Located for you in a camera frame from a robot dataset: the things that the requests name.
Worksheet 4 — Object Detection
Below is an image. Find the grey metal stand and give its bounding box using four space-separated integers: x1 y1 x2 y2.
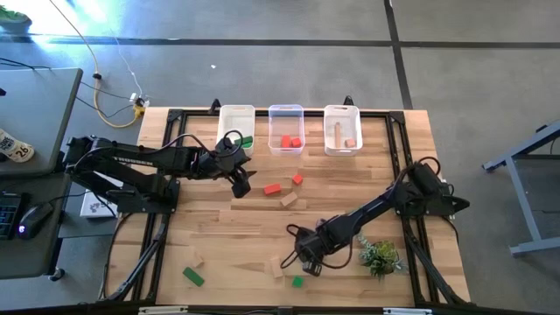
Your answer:
482 122 560 257

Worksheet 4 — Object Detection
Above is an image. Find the white packet printed 26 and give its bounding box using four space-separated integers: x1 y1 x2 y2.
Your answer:
0 128 36 165

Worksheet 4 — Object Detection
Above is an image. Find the light grey desk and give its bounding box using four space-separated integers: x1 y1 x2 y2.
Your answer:
0 67 84 177

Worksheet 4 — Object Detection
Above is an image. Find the artificial green plant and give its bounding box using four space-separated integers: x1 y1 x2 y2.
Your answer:
354 221 408 279

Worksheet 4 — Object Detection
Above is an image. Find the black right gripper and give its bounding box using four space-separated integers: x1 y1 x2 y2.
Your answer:
293 229 332 277

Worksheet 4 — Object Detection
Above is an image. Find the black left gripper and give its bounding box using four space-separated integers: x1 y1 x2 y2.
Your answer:
199 138 259 199

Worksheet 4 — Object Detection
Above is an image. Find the black computer mouse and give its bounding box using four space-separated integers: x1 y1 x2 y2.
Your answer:
16 201 55 241

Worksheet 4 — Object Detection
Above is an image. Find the black floor cable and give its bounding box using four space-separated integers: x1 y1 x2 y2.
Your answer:
74 94 136 120

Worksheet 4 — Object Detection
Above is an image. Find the dark grey desk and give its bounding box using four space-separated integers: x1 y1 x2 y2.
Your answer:
0 172 74 281

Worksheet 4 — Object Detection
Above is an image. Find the black backlit keyboard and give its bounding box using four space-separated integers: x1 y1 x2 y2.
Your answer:
0 192 25 242

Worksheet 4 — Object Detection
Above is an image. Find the clear plastic bin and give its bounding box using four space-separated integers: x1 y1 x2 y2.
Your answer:
267 103 305 156

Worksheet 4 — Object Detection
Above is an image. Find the white plastic bin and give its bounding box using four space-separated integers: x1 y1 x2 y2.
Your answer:
323 104 364 158
215 103 256 158

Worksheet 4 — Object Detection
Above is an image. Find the yellow floor cable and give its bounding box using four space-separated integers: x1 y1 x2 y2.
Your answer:
46 0 142 130

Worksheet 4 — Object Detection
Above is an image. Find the black aluminium table frame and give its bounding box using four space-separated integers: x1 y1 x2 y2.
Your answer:
98 94 473 315

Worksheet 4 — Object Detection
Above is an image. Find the person's green shoe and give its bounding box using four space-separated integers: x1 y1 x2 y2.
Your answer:
0 6 33 35

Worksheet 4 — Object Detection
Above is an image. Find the silver metal bracket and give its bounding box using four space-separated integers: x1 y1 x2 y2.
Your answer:
138 305 189 315
382 307 433 315

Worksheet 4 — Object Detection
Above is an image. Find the white floor cable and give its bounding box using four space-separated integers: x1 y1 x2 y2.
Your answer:
112 35 144 98

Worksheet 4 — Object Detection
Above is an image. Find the white printed box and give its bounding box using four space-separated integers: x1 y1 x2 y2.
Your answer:
80 190 120 219

